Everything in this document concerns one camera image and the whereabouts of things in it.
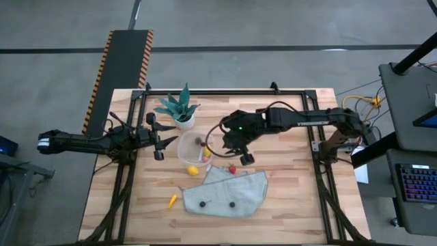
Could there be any white plant pot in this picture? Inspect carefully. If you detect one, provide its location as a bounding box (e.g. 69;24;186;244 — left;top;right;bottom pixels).
173;114;196;131

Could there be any black aluminium table frame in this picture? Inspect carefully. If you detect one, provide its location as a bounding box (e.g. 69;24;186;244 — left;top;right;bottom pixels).
76;81;375;246

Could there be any blue-lit black device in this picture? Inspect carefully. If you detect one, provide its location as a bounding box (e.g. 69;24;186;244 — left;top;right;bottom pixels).
0;135;20;157

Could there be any yellow cable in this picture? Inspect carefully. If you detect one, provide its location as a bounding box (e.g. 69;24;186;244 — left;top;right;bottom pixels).
342;94;389;124

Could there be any tablet with blue screen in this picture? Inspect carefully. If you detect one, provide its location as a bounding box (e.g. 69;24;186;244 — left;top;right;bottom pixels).
412;108;437;129

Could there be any white paper sheet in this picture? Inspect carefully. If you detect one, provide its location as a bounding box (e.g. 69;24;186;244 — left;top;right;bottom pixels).
353;146;370;185

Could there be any grey metal stand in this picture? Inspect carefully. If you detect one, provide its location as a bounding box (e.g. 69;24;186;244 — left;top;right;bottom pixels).
0;153;55;246

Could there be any black stand beam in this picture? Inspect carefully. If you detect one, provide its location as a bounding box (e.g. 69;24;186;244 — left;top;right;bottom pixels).
350;131;399;169
392;32;437;75

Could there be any black looped gripper cable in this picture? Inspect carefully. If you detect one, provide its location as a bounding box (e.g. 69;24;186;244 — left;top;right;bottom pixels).
204;122;247;159

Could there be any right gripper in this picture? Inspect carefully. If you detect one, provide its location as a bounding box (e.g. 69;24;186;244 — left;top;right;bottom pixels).
220;109;266;167

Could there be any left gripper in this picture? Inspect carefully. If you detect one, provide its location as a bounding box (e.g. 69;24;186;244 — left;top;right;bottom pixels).
136;111;180;162

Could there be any black mat with hazard stripes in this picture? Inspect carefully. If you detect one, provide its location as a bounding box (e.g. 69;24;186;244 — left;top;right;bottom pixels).
81;29;154;137

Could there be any green snake plant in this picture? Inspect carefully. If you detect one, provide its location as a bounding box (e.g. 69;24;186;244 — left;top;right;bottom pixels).
153;82;201;122

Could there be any grey desk top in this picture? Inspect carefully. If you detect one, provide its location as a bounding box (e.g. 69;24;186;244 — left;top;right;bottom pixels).
378;62;437;153

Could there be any grey waffle dish cloth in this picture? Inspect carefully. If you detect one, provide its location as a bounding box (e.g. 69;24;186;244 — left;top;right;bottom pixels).
179;165;269;219

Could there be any clear plastic tupperware container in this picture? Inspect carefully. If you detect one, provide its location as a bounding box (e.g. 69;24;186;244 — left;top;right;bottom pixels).
176;130;215;168

